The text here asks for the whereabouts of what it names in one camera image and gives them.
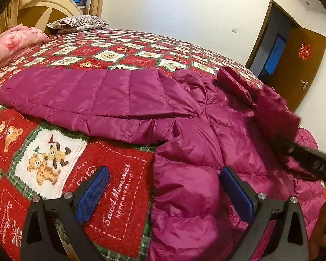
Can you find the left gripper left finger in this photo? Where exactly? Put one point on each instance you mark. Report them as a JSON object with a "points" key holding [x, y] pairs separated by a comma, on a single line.
{"points": [[40, 239]]}

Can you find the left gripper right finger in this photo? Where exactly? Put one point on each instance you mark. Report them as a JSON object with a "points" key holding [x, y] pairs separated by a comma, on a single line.
{"points": [[281, 221]]}

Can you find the magenta puffer down jacket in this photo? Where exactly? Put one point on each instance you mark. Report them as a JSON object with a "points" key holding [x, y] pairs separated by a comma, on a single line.
{"points": [[200, 124]]}

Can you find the operator right hand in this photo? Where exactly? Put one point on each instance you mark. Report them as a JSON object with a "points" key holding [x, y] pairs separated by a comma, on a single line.
{"points": [[318, 237]]}

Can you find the red christmas bear quilt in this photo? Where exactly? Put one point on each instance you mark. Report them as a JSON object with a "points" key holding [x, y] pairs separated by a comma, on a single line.
{"points": [[40, 158]]}

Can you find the red door decoration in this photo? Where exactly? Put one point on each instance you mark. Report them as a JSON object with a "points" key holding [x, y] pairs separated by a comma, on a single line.
{"points": [[305, 52]]}

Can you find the brown wooden door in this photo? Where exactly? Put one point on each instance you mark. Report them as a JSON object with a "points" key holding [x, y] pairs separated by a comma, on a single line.
{"points": [[290, 70]]}

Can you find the striped grey pillow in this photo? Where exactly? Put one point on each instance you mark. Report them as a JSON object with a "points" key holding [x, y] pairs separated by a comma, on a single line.
{"points": [[78, 23]]}

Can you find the beige wooden headboard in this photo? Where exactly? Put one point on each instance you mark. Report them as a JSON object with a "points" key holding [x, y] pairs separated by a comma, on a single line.
{"points": [[39, 13]]}

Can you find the silver door handle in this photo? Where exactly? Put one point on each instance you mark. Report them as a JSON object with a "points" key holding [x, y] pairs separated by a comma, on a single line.
{"points": [[304, 84]]}

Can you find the white wall switch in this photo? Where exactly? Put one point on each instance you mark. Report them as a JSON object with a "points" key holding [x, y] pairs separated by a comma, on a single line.
{"points": [[234, 29]]}

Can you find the dark wooden door frame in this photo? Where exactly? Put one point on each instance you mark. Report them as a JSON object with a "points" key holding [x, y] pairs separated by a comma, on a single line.
{"points": [[277, 21]]}

